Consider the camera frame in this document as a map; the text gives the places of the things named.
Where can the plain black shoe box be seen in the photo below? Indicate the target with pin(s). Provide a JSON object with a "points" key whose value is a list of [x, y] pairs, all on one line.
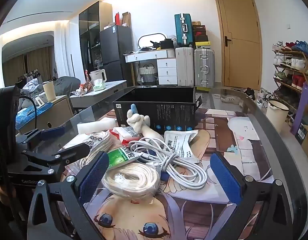
{"points": [[201, 38]]}

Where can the cream cylinder cup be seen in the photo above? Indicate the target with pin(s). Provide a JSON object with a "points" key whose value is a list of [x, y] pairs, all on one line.
{"points": [[49, 91]]}

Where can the white electric kettle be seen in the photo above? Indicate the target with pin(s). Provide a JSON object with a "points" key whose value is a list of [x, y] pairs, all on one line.
{"points": [[97, 76]]}

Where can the beige wooden cabinet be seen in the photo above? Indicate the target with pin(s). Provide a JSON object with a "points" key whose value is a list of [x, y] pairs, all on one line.
{"points": [[61, 112]]}

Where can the woven basket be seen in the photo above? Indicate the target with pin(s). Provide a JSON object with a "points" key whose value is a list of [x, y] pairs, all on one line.
{"points": [[147, 73]]}

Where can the black and yellow shoe box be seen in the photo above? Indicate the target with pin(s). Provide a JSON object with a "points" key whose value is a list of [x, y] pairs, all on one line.
{"points": [[202, 45]]}

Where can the white desk with drawers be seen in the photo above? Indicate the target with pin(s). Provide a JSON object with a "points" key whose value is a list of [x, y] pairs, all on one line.
{"points": [[166, 67]]}

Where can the wooden shoe rack with shoes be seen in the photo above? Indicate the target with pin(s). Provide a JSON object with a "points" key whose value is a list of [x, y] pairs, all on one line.
{"points": [[291, 62]]}

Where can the cartoon printed table mat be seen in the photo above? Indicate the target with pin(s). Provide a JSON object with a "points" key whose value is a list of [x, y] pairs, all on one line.
{"points": [[244, 140]]}

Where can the white enamel basin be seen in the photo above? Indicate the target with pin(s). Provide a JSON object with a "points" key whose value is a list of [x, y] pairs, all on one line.
{"points": [[276, 115]]}

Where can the wooden door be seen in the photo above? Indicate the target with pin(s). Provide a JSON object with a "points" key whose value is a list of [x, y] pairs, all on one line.
{"points": [[241, 55]]}

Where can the brown shoe box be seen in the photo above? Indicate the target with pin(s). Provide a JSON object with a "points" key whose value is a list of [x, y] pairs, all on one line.
{"points": [[198, 23]]}

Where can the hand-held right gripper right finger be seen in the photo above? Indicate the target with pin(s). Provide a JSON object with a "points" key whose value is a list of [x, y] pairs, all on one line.
{"points": [[225, 180]]}

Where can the flat cardboard pieces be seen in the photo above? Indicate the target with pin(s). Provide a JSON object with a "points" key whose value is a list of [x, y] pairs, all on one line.
{"points": [[126, 20]]}

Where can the black shoe box red logo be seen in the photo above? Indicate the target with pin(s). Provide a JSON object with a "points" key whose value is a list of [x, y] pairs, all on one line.
{"points": [[199, 30]]}

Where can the oval white mirror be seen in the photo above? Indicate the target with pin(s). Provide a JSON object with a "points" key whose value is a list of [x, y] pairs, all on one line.
{"points": [[146, 40]]}

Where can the silver suitcase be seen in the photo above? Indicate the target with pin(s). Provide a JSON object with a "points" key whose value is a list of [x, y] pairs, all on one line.
{"points": [[204, 67]]}

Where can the beige hand-shaped plush toy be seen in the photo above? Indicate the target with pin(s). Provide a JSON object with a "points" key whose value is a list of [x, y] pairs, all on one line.
{"points": [[137, 123]]}

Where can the pile of clothes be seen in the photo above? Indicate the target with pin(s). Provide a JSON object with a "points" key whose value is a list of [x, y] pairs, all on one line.
{"points": [[31, 87]]}

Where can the scattered sneakers and slippers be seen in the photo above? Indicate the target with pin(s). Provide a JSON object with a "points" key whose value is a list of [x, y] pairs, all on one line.
{"points": [[230, 98]]}

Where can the green tissue box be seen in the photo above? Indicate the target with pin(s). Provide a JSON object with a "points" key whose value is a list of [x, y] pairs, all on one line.
{"points": [[100, 86]]}

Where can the dark grey bean bag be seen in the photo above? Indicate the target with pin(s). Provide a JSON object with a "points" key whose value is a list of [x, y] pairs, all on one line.
{"points": [[67, 85]]}

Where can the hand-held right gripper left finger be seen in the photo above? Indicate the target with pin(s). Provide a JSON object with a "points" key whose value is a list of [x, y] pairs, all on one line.
{"points": [[93, 177]]}

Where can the white foil pouch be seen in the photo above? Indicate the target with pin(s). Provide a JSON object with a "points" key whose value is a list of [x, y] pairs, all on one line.
{"points": [[181, 142]]}

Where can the grey side table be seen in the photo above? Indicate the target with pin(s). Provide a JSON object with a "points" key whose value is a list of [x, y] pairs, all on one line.
{"points": [[111, 86]]}

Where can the red snack bag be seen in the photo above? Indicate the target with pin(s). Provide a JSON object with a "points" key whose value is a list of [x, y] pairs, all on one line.
{"points": [[85, 86]]}

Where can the dark grey fridge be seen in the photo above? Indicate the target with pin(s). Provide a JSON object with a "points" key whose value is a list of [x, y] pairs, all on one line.
{"points": [[113, 45]]}

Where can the red and white packet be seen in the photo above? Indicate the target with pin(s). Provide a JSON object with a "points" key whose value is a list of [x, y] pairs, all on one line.
{"points": [[126, 133]]}

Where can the black cardboard box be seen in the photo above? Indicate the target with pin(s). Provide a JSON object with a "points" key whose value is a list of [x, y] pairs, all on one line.
{"points": [[169, 115]]}

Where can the clear bag with black print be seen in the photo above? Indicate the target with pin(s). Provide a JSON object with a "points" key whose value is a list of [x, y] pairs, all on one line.
{"points": [[93, 142]]}

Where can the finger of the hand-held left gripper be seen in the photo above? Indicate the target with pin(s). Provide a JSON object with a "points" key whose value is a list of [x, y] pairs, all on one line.
{"points": [[73, 152], [52, 132]]}

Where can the green medicine packet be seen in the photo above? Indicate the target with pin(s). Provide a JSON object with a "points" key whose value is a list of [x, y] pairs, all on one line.
{"points": [[120, 158]]}

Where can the teal suitcase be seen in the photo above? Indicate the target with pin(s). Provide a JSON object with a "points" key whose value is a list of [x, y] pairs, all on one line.
{"points": [[182, 30]]}

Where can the white foam block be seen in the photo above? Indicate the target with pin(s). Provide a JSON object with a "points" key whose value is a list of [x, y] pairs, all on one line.
{"points": [[93, 127]]}

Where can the blue plastic bag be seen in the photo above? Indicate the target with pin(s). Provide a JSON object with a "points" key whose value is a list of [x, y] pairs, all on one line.
{"points": [[28, 113]]}

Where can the white suitcase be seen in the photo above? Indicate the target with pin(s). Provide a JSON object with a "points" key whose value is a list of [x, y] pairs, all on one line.
{"points": [[185, 67]]}

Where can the tall dark glass cabinet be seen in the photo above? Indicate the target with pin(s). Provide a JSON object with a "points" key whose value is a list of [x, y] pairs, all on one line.
{"points": [[87, 30]]}

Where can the beige curtains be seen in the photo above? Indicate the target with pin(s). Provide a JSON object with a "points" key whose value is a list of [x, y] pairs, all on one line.
{"points": [[38, 62]]}

